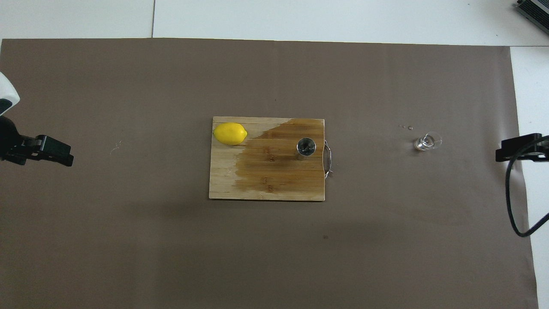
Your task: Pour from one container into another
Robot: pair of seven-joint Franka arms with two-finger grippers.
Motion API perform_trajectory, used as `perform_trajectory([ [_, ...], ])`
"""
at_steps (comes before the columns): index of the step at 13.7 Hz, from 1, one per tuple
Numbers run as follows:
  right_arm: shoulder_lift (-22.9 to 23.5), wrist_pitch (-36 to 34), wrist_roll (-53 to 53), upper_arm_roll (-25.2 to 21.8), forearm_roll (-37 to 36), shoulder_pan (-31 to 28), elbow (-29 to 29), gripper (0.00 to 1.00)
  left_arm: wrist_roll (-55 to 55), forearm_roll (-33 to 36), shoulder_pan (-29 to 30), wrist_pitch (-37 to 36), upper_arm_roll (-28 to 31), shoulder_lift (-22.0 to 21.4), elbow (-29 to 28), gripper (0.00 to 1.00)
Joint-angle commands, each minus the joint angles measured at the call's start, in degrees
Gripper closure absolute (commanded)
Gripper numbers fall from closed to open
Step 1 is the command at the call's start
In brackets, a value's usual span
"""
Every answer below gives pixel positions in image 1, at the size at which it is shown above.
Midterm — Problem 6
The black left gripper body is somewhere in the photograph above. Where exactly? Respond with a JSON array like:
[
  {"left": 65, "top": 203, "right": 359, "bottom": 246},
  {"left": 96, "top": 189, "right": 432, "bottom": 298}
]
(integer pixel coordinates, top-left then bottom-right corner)
[{"left": 0, "top": 116, "right": 26, "bottom": 164}]

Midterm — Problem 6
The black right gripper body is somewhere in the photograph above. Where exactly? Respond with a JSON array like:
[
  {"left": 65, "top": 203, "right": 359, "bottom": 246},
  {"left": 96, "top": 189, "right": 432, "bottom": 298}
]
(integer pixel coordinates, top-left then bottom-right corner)
[{"left": 535, "top": 135, "right": 549, "bottom": 162}]

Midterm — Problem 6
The small clear glass cup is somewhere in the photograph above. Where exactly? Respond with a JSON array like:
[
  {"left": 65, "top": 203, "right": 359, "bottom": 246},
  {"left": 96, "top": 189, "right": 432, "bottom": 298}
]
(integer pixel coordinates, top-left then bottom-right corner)
[{"left": 414, "top": 132, "right": 443, "bottom": 151}]

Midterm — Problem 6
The steel double jigger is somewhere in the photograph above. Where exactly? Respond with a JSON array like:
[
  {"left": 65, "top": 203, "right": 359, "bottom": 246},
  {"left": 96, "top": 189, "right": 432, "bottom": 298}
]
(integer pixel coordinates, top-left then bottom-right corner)
[{"left": 296, "top": 137, "right": 317, "bottom": 161}]

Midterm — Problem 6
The brown paper table mat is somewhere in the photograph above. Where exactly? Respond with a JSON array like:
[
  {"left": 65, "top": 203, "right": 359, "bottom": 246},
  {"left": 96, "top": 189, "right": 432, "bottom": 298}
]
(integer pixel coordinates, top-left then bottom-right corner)
[{"left": 0, "top": 38, "right": 539, "bottom": 309}]

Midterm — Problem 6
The grey ribbed device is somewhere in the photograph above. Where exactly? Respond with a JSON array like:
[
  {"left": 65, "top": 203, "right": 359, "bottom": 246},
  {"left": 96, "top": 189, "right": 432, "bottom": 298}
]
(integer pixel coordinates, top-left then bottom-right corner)
[{"left": 516, "top": 0, "right": 549, "bottom": 31}]

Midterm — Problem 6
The yellow lemon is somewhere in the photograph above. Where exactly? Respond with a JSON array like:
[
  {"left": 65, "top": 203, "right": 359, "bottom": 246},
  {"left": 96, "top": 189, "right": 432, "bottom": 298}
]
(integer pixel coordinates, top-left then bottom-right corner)
[{"left": 213, "top": 122, "right": 248, "bottom": 146}]

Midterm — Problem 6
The wooden cutting board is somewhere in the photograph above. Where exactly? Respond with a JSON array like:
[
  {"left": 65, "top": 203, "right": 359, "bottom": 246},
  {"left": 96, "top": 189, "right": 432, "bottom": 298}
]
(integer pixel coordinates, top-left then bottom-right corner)
[{"left": 209, "top": 116, "right": 334, "bottom": 202}]

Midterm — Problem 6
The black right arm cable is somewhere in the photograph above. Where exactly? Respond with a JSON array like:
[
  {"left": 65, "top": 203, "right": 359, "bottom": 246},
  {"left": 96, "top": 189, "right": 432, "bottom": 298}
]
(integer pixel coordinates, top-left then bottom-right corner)
[{"left": 505, "top": 136, "right": 549, "bottom": 238}]

